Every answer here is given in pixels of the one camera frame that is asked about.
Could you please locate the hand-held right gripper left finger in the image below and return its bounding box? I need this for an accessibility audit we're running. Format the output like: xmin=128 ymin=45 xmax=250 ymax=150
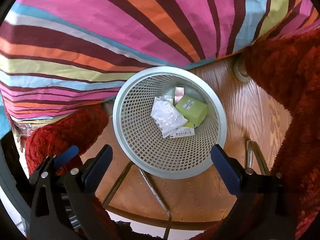
xmin=29 ymin=144 xmax=113 ymax=240

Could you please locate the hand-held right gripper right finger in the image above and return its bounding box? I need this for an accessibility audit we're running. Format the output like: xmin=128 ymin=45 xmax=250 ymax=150
xmin=210 ymin=144 xmax=298 ymax=240

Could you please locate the teal cardboard box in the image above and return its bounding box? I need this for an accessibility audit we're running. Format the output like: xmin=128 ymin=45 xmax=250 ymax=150
xmin=164 ymin=89 xmax=176 ymax=103

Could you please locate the round bed leg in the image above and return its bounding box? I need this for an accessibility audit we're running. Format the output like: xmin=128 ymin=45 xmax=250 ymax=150
xmin=234 ymin=55 xmax=250 ymax=82

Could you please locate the small purple-white box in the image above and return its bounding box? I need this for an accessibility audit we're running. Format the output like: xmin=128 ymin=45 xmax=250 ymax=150
xmin=174 ymin=87 xmax=186 ymax=104

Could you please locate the red shaggy rug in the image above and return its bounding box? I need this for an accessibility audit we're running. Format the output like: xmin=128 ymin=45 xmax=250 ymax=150
xmin=25 ymin=29 xmax=320 ymax=240

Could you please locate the large white plastic bag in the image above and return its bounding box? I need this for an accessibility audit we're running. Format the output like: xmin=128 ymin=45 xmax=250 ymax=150
xmin=151 ymin=96 xmax=188 ymax=138

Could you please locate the striped colourful bed sheet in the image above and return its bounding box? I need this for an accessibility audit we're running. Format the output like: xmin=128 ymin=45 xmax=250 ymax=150
xmin=0 ymin=0 xmax=320 ymax=130

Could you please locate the green cardboard box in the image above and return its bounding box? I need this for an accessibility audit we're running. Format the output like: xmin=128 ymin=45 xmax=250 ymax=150
xmin=175 ymin=95 xmax=209 ymax=126

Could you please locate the white carton box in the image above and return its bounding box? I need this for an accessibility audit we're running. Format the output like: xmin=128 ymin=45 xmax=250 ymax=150
xmin=168 ymin=122 xmax=195 ymax=138

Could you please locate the teal patterned blanket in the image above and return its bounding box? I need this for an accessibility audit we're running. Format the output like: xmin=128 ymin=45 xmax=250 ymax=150
xmin=0 ymin=97 xmax=12 ymax=133

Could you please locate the pale mesh waste basket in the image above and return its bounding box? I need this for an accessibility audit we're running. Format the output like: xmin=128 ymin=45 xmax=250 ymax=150
xmin=112 ymin=66 xmax=227 ymax=180

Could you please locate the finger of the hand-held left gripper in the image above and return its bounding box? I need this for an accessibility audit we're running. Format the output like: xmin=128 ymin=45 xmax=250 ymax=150
xmin=28 ymin=145 xmax=79 ymax=183

